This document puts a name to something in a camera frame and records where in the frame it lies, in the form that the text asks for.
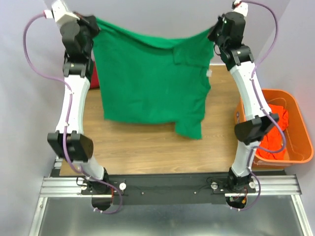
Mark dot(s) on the green t-shirt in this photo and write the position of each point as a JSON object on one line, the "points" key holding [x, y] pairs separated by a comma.
{"points": [[153, 80]]}

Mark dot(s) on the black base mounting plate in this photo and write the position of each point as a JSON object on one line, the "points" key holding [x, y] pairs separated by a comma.
{"points": [[170, 189]]}

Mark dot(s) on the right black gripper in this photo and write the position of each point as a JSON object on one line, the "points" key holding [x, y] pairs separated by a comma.
{"points": [[211, 33]]}

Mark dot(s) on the orange t-shirt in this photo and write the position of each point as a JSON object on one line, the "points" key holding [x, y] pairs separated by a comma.
{"points": [[273, 140]]}

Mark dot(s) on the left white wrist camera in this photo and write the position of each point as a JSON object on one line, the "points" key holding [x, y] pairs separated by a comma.
{"points": [[60, 13]]}

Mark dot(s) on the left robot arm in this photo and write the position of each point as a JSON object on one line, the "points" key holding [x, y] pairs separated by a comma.
{"points": [[68, 141]]}

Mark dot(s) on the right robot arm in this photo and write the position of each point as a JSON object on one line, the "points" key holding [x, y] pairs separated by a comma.
{"points": [[227, 34]]}

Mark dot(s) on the orange plastic bin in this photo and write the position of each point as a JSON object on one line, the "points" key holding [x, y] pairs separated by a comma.
{"points": [[299, 149]]}

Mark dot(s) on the folded red t-shirt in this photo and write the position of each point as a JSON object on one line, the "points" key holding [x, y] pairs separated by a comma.
{"points": [[94, 84]]}

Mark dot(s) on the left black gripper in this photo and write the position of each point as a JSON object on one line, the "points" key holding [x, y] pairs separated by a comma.
{"points": [[89, 21]]}

